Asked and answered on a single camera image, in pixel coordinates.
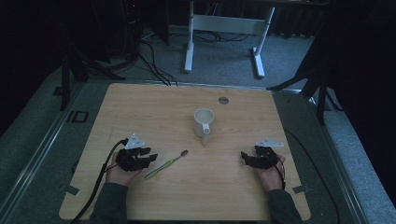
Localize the white metal desk frame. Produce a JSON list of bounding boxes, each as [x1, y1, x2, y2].
[[183, 1, 276, 79]]

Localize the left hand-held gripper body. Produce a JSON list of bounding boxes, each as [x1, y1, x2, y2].
[[115, 133, 148, 173]]

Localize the black tripod stand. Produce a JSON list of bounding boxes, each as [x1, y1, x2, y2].
[[60, 46, 126, 112], [266, 59, 344, 127]]

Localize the dark computer tower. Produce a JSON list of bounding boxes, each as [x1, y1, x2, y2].
[[120, 0, 145, 59]]

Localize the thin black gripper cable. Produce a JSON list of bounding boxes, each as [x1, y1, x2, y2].
[[274, 156, 287, 190]]

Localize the grey tape piece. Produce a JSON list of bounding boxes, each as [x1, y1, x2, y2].
[[291, 185, 310, 195]]

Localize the long black floor cable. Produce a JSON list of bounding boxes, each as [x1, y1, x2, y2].
[[283, 128, 341, 224]]

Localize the person's right hand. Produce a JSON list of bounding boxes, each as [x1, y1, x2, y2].
[[255, 154, 287, 192]]

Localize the thick black gripper cable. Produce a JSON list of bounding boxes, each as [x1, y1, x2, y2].
[[69, 137, 130, 224]]

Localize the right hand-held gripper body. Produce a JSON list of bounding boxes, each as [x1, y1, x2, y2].
[[252, 137, 285, 171]]

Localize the green toothbrush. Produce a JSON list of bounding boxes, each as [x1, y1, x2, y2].
[[143, 149, 190, 181]]

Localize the black floor cables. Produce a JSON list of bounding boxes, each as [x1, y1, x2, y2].
[[136, 38, 179, 87]]

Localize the person's left hand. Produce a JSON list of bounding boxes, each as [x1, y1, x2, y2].
[[105, 151, 142, 188]]

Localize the white cup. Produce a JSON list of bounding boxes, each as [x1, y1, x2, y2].
[[192, 107, 216, 147]]

